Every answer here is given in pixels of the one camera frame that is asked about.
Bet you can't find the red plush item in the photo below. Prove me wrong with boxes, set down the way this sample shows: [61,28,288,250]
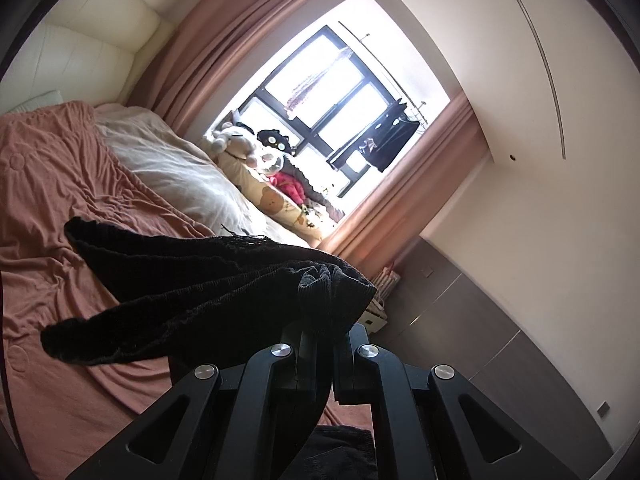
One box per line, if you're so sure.
[270,170,308,206]

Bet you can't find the black framed window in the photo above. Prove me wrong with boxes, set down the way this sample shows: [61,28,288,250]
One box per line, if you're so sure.
[202,0,466,231]

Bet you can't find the brown blanket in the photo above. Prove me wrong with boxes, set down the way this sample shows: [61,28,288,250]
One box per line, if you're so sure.
[0,101,376,480]

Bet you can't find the black hanging garment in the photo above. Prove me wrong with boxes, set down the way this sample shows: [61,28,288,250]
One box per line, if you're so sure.
[325,100,421,173]

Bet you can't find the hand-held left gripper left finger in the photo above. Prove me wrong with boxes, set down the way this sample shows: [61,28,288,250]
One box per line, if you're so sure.
[65,326,303,480]

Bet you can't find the grey cabinet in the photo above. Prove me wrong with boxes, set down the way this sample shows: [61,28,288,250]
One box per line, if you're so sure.
[375,237,621,456]

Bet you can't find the black pants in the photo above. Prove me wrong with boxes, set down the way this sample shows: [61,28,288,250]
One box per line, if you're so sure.
[41,216,378,480]

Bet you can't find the black and white plush toy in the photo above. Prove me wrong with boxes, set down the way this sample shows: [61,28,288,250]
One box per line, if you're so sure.
[250,129,298,176]

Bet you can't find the striped paper bag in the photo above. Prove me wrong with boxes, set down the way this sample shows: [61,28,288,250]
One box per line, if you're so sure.
[372,260,401,306]

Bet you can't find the cream padded headboard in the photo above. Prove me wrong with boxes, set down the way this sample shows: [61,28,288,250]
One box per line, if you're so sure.
[0,0,176,116]

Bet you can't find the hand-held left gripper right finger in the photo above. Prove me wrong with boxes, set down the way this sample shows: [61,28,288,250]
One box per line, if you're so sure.
[332,322,581,480]

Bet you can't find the bear print pillow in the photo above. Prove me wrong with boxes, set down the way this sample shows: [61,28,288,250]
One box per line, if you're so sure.
[220,152,333,241]

